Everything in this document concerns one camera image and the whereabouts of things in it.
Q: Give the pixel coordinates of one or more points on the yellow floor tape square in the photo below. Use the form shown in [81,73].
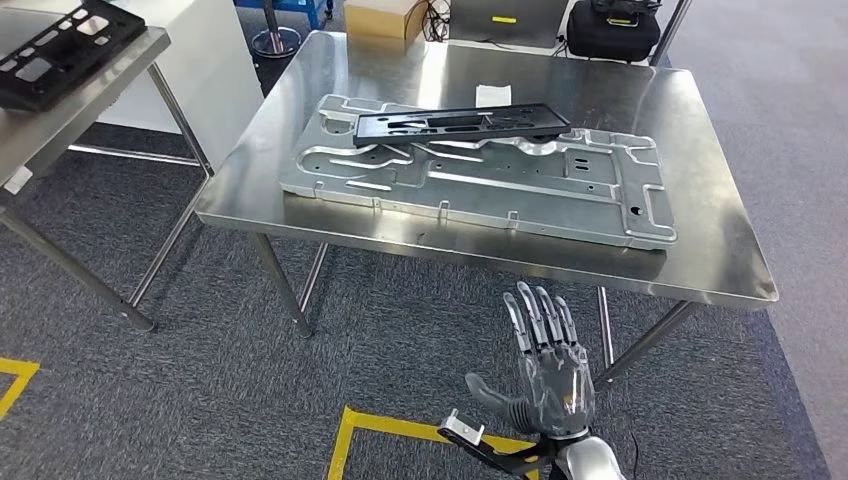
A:
[384,424]
[20,368]

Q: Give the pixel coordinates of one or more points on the brown cardboard box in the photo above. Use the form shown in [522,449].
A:
[381,16]

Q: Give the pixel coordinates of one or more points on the blue metal shelf rack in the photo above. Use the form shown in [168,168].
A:
[314,10]

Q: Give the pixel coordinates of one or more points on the embossed grey metal plate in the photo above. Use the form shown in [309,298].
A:
[530,199]

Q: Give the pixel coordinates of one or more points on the grey metal case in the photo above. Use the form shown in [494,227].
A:
[477,23]

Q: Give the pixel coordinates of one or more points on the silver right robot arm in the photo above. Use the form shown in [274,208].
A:
[590,464]

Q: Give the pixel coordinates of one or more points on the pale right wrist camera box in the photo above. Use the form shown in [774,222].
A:
[464,430]

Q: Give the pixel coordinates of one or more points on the white paper slip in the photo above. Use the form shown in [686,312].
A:
[493,96]

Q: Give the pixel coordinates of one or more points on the black carry bag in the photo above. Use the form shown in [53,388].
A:
[613,40]

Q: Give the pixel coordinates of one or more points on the black stanchion post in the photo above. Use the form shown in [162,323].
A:
[275,43]

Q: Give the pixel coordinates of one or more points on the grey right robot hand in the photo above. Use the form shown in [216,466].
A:
[556,391]

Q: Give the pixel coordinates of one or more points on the white panel board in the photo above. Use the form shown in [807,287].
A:
[212,73]

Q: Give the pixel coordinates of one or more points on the black plastic plate frame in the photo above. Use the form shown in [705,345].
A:
[126,23]
[553,122]

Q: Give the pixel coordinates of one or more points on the steel frame side table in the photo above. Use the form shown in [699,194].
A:
[670,33]

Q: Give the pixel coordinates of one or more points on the stainless steel workbench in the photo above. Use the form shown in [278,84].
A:
[696,166]

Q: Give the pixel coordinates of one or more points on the stainless steel table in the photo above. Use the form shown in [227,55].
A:
[79,112]

